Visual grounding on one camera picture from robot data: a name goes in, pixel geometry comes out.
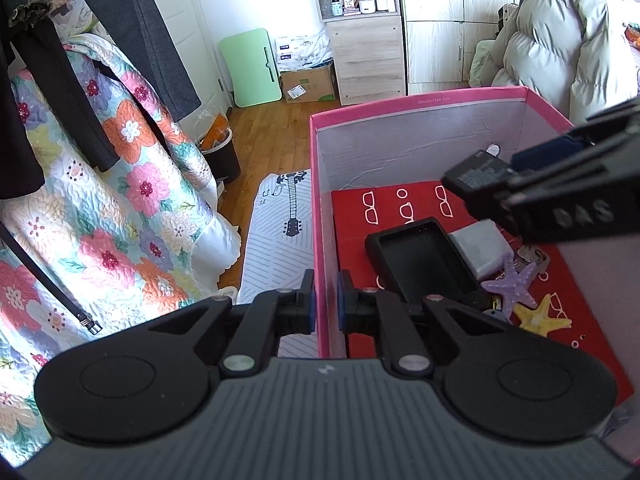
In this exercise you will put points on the silver key bunch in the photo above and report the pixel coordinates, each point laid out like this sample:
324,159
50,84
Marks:
532,257

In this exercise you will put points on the guitar print table cover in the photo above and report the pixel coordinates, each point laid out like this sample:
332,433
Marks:
275,260

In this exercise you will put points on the wooden shelf cabinet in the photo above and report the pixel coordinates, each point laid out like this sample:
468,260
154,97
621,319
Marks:
367,55

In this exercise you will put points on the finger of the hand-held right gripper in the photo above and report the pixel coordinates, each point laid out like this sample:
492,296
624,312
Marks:
550,180
545,152

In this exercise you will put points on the dark grey hanging pants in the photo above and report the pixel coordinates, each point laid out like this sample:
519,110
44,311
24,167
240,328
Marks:
140,35

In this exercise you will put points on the black trash bin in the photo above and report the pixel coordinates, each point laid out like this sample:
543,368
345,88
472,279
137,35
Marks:
225,157

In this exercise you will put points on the black battery pack with label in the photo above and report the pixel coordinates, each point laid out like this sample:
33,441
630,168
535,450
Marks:
475,175

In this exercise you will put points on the purple starfish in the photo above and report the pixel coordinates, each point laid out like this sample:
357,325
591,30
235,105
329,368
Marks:
512,287

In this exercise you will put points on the teal small bottle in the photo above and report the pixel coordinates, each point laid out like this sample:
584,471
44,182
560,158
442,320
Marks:
337,6

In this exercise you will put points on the floral quilt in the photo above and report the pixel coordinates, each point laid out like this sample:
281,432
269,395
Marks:
140,220

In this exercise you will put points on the black pants with lace trim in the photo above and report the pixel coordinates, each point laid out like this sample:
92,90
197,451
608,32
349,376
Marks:
55,100

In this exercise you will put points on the pale grey puffer jacket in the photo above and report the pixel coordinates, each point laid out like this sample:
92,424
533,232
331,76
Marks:
550,45

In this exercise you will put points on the yellow starfish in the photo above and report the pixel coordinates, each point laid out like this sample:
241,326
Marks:
540,317

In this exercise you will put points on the black phone case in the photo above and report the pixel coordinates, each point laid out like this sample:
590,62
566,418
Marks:
420,260

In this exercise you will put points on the black belt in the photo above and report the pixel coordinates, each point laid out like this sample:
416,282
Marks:
91,323

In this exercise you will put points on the white charger block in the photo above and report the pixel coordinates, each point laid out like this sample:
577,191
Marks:
482,250

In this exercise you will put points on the white jar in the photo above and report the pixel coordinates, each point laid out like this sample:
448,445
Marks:
367,6

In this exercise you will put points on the light wooden wardrobe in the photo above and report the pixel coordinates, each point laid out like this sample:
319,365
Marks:
435,35

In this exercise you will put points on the brown cardboard box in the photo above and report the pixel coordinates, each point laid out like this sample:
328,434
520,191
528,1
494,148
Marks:
312,82

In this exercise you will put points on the white tissue pack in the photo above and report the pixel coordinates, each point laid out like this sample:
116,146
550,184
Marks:
300,50

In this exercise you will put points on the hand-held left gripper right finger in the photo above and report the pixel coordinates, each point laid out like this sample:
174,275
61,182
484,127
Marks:
342,300

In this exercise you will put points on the white door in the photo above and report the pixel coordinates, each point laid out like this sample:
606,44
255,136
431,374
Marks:
200,20

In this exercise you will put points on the green folding table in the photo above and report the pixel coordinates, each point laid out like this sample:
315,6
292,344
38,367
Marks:
250,67

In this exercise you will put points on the pink cardboard box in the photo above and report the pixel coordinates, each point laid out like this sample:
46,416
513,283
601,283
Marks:
400,145

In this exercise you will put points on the black hanging coat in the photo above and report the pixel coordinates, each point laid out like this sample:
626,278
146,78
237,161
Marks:
20,130

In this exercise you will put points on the pale green cloth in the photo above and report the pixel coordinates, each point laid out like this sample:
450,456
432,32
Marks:
480,62

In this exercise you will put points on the orange packet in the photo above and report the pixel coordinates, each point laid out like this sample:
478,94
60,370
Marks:
217,129

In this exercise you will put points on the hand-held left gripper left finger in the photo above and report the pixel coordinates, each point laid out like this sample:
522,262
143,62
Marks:
311,300

